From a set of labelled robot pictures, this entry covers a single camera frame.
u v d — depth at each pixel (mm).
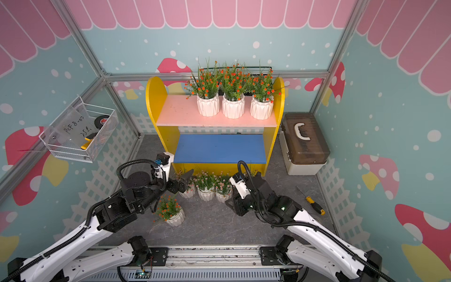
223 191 847
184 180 572
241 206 614
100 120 797
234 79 598
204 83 602
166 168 538
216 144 964
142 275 719
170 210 743
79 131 687
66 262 423
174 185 577
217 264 733
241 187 634
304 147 932
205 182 807
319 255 545
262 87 593
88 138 625
